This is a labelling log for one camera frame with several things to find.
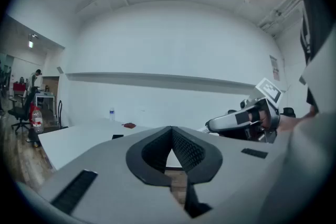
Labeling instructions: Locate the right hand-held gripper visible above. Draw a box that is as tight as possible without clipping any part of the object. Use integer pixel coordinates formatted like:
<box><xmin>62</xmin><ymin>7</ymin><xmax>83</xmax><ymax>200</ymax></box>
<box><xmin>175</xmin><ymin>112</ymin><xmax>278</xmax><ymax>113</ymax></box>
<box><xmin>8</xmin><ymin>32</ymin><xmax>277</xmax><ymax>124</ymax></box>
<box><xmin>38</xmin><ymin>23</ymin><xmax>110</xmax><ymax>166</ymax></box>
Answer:
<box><xmin>204</xmin><ymin>77</ymin><xmax>287</xmax><ymax>144</ymax></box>

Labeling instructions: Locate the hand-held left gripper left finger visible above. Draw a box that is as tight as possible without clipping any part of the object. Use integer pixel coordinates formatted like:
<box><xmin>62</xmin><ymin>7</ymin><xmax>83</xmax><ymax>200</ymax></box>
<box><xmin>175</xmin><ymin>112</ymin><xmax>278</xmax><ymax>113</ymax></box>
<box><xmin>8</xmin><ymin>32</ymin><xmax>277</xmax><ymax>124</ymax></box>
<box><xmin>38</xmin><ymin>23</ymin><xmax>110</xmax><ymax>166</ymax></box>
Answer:
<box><xmin>39</xmin><ymin>125</ymin><xmax>190</xmax><ymax>224</ymax></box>

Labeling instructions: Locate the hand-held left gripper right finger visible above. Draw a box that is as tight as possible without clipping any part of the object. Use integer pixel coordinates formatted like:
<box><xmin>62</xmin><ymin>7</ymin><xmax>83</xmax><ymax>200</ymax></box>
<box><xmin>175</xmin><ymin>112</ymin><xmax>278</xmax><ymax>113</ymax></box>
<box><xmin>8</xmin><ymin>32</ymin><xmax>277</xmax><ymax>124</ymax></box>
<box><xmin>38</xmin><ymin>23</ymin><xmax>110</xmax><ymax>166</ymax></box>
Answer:
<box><xmin>171</xmin><ymin>125</ymin><xmax>289</xmax><ymax>220</ymax></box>

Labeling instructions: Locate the person's right forearm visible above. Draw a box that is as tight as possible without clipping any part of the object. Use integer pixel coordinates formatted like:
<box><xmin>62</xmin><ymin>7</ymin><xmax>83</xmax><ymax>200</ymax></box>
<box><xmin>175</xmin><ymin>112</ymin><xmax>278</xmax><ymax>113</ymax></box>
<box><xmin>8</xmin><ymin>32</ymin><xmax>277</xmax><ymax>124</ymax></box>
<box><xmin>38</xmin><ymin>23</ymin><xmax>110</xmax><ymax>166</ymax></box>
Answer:
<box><xmin>278</xmin><ymin>110</ymin><xmax>320</xmax><ymax>135</ymax></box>

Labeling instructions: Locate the person's right hand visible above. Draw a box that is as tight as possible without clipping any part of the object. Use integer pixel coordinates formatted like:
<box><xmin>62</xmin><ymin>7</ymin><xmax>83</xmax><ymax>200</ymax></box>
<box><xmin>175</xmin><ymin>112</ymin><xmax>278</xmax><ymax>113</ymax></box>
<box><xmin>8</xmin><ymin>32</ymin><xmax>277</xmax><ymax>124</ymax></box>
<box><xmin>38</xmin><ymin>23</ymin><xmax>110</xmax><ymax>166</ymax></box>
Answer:
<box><xmin>250</xmin><ymin>109</ymin><xmax>270</xmax><ymax>131</ymax></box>

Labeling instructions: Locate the black metal chair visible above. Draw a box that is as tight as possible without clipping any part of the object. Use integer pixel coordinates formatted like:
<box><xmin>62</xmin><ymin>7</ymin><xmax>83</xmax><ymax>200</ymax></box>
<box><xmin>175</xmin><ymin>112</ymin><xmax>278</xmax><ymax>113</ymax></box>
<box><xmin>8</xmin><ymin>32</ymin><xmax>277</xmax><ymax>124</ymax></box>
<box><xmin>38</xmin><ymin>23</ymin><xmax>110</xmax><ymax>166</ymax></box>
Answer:
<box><xmin>57</xmin><ymin>100</ymin><xmax>68</xmax><ymax>130</ymax></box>

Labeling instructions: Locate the large clear water bottle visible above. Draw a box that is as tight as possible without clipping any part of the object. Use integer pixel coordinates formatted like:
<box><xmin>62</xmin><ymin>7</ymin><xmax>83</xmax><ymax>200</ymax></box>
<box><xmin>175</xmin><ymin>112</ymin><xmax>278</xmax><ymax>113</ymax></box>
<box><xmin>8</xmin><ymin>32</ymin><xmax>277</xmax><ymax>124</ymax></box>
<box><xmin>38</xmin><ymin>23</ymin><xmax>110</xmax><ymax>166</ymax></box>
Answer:
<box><xmin>31</xmin><ymin>106</ymin><xmax>45</xmax><ymax>134</ymax></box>

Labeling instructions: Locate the white background desk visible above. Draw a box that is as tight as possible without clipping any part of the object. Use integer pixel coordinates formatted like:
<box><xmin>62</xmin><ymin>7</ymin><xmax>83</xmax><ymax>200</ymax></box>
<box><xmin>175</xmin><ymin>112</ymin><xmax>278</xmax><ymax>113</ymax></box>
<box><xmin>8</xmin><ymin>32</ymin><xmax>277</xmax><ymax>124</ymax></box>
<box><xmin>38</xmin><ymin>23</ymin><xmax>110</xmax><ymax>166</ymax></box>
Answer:
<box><xmin>35</xmin><ymin>91</ymin><xmax>57</xmax><ymax>114</ymax></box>

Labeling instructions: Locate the black office chair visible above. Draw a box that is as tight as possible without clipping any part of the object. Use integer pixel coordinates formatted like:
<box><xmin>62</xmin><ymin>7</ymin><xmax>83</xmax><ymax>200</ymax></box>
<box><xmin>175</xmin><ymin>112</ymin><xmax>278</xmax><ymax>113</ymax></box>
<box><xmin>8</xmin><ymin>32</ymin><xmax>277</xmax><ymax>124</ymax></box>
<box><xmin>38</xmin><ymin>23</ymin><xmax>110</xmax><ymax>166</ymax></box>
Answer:
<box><xmin>7</xmin><ymin>86</ymin><xmax>38</xmax><ymax>135</ymax></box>

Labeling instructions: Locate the ceiling air vent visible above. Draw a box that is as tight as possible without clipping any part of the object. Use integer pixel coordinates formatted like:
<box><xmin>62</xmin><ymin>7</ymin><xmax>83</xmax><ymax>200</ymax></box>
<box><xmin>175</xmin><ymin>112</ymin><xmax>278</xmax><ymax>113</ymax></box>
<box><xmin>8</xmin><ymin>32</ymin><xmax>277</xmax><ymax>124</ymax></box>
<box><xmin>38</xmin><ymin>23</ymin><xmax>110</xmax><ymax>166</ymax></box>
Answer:
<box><xmin>257</xmin><ymin>0</ymin><xmax>303</xmax><ymax>35</ymax></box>

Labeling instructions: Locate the red cabinet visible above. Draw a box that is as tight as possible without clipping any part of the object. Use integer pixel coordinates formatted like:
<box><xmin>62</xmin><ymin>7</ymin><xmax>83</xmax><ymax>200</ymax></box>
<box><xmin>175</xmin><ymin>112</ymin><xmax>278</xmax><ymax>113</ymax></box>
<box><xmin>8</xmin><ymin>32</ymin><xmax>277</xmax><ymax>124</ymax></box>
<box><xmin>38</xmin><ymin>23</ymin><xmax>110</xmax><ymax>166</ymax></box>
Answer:
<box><xmin>13</xmin><ymin>83</ymin><xmax>27</xmax><ymax>98</ymax></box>

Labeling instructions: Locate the person's black shirt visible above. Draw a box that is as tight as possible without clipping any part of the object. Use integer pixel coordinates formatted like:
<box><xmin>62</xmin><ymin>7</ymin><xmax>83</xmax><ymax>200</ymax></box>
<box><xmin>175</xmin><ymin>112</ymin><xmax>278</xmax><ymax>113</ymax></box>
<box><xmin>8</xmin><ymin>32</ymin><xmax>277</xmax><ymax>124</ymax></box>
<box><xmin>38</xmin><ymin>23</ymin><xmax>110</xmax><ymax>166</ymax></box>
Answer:
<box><xmin>300</xmin><ymin>0</ymin><xmax>336</xmax><ymax>115</ymax></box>

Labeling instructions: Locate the small hanging light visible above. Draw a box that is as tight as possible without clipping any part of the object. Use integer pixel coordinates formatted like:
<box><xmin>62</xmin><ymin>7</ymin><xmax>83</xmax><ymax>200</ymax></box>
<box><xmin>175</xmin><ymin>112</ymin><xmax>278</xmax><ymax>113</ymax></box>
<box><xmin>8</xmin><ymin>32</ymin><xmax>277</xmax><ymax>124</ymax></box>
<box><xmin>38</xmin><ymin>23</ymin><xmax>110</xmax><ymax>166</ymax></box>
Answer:
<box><xmin>28</xmin><ymin>33</ymin><xmax>39</xmax><ymax>49</ymax></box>

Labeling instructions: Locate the red and white wall poster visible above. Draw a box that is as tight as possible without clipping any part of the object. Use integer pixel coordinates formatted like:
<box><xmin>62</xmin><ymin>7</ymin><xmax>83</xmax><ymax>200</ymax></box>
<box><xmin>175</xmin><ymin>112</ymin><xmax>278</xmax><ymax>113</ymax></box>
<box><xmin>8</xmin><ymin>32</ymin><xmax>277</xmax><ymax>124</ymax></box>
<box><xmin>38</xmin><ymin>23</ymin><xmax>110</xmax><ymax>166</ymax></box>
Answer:
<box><xmin>269</xmin><ymin>55</ymin><xmax>281</xmax><ymax>82</ymax></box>

